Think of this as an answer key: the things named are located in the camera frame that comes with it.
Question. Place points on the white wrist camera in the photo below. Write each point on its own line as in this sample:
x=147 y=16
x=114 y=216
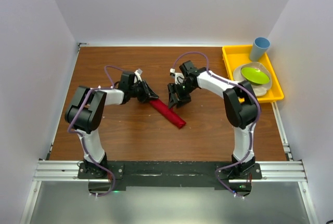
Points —
x=178 y=77
x=138 y=76

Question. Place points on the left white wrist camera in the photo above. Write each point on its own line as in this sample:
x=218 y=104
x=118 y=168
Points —
x=138 y=76

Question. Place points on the white plate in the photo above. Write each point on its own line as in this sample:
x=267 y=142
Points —
x=259 y=89

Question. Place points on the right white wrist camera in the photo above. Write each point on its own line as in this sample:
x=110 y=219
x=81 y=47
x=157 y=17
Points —
x=178 y=77

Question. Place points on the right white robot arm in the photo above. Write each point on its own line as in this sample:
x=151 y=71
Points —
x=241 y=107

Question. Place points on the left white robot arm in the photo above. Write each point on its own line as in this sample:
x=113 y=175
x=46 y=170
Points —
x=85 y=112

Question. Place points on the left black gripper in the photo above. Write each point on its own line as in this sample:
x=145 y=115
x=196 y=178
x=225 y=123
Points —
x=146 y=91

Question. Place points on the green bowl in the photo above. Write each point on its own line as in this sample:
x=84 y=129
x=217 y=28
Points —
x=255 y=76

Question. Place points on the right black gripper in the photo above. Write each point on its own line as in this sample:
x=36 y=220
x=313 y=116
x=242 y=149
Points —
x=181 y=100

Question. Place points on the aluminium frame rail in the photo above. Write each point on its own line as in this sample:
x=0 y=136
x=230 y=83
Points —
x=290 y=171

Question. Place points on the blue plastic cup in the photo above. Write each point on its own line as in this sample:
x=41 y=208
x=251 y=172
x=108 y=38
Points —
x=259 y=47

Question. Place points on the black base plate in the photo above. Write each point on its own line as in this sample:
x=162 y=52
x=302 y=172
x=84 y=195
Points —
x=215 y=175

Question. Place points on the red cloth napkin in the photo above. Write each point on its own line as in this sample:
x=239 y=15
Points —
x=169 y=114

